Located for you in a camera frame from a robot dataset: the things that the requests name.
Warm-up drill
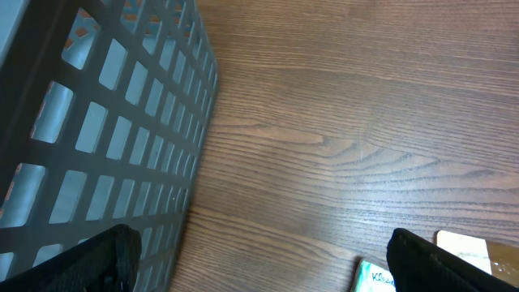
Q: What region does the brown nut pouch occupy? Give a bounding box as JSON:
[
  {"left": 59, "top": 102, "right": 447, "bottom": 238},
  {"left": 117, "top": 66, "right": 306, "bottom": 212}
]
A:
[{"left": 435, "top": 230, "right": 519, "bottom": 288}]

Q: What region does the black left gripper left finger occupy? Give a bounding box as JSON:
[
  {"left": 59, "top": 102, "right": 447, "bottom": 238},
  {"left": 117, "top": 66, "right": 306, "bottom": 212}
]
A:
[{"left": 1, "top": 224, "right": 142, "bottom": 292}]

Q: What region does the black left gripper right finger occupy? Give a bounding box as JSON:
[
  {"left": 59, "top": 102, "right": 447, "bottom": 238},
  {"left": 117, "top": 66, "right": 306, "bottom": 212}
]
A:
[{"left": 386, "top": 228, "right": 518, "bottom": 292}]

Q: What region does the grey plastic mesh basket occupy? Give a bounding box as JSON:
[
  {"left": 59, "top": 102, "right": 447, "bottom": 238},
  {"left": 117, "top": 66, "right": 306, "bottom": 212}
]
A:
[{"left": 1, "top": 0, "right": 219, "bottom": 291}]

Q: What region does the teal tissue pack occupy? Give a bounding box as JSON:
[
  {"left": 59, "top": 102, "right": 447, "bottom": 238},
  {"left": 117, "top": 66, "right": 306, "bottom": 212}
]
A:
[{"left": 350, "top": 259, "right": 396, "bottom": 292}]

